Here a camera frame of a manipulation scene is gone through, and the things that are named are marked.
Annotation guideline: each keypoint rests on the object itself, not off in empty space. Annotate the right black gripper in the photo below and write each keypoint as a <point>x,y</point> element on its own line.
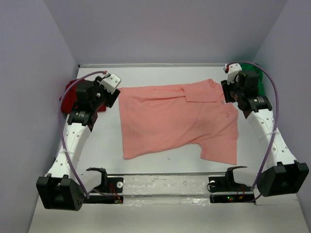
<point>226,91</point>

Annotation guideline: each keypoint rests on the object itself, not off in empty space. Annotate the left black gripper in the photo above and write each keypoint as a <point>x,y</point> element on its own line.
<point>112,97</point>

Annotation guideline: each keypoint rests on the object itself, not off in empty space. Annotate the pink t-shirt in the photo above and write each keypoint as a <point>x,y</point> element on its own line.
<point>159,118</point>

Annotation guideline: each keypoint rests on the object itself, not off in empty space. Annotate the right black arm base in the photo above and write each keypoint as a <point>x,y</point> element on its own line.
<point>223,189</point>

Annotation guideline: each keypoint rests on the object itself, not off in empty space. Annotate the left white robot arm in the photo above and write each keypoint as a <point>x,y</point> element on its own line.
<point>62,188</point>

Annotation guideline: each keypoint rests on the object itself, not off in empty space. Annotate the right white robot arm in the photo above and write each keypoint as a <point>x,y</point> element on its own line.
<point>280,172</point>

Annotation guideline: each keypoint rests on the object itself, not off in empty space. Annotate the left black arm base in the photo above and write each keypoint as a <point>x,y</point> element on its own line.
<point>109,190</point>

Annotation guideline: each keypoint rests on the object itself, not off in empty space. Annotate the green crumpled t-shirt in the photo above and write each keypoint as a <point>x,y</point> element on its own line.
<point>249,67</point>

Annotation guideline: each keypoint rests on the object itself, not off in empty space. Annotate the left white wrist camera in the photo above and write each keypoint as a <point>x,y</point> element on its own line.
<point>110,83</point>

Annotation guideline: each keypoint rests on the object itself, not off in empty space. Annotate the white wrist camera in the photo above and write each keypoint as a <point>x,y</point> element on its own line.
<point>110,83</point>
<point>232,70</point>

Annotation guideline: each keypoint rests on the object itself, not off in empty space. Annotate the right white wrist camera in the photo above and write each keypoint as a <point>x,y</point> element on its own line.
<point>232,70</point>

